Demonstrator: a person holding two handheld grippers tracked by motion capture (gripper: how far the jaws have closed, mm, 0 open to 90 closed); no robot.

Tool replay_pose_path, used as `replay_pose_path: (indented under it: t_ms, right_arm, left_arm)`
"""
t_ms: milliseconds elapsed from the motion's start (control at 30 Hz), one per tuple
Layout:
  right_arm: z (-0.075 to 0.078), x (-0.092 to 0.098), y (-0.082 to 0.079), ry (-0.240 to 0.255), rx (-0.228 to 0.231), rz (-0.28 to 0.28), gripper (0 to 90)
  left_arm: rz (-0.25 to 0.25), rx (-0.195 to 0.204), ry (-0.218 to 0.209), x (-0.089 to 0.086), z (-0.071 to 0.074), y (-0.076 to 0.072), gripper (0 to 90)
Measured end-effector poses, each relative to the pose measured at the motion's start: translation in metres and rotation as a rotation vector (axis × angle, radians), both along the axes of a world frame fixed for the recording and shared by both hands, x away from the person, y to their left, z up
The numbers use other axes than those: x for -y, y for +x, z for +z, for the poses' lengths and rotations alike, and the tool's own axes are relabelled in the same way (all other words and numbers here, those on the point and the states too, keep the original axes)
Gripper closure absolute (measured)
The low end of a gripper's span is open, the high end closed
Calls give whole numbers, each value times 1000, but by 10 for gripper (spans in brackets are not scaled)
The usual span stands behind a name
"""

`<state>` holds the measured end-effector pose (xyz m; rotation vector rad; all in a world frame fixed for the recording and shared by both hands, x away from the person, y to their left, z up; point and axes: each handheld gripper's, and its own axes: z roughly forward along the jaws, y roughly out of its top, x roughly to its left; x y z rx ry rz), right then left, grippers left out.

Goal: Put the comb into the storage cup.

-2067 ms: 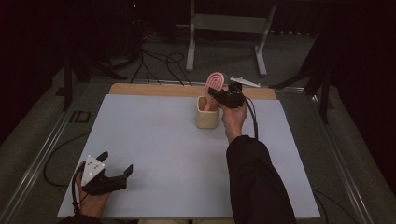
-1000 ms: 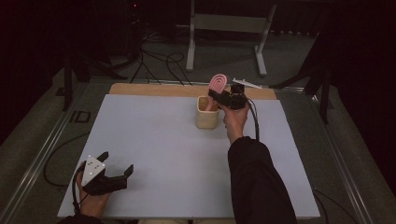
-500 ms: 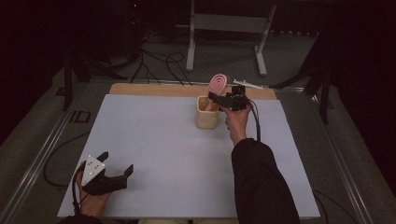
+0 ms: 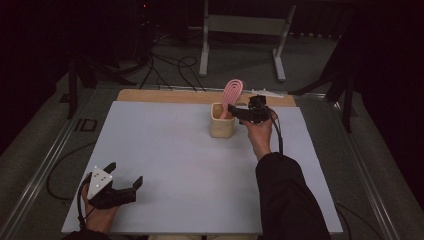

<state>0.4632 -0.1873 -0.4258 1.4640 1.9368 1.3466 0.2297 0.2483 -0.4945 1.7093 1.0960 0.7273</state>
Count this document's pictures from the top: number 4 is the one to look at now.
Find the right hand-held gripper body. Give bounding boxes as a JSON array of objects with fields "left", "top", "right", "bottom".
[{"left": 239, "top": 88, "right": 285, "bottom": 125}]

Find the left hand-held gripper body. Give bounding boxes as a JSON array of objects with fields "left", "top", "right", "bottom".
[{"left": 86, "top": 165, "right": 138, "bottom": 210}]

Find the pink hairbrush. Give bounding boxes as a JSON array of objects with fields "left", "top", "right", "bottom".
[{"left": 219, "top": 78, "right": 244, "bottom": 120}]

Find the beige square cup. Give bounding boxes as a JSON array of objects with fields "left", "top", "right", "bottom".
[{"left": 209, "top": 102, "right": 236, "bottom": 139}]

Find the person's left hand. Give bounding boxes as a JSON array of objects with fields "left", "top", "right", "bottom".
[{"left": 81, "top": 184, "right": 120, "bottom": 233}]

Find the person's right hand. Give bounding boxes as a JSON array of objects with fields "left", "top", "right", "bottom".
[{"left": 240, "top": 111, "right": 278, "bottom": 161}]

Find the pale grey table sheet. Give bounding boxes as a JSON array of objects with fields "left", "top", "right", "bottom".
[{"left": 61, "top": 100, "right": 344, "bottom": 234}]

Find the black tripod stand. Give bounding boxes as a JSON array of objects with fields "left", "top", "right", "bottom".
[
  {"left": 288, "top": 6, "right": 356, "bottom": 134},
  {"left": 59, "top": 56, "right": 138, "bottom": 120}
]

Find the white metal stand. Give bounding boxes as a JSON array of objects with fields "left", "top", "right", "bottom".
[{"left": 198, "top": 0, "right": 297, "bottom": 83}]

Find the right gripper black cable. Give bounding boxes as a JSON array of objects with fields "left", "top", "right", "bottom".
[{"left": 266, "top": 106, "right": 284, "bottom": 156}]

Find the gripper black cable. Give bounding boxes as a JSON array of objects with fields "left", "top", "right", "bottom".
[
  {"left": 266, "top": 106, "right": 284, "bottom": 156},
  {"left": 76, "top": 173, "right": 94, "bottom": 231}
]

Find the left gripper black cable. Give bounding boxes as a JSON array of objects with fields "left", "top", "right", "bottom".
[{"left": 76, "top": 173, "right": 94, "bottom": 231}]

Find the black floor bracket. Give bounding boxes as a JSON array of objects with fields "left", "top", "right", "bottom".
[{"left": 74, "top": 118, "right": 98, "bottom": 132}]

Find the black floor cable loop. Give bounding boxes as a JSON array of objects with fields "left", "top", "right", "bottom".
[{"left": 46, "top": 141, "right": 98, "bottom": 201}]

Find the aluminium floor rail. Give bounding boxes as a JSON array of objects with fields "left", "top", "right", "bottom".
[
  {"left": 328, "top": 96, "right": 401, "bottom": 240},
  {"left": 0, "top": 88, "right": 98, "bottom": 240}
]

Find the bundle of black floor cables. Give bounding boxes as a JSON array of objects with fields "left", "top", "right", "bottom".
[{"left": 139, "top": 33, "right": 208, "bottom": 93}]

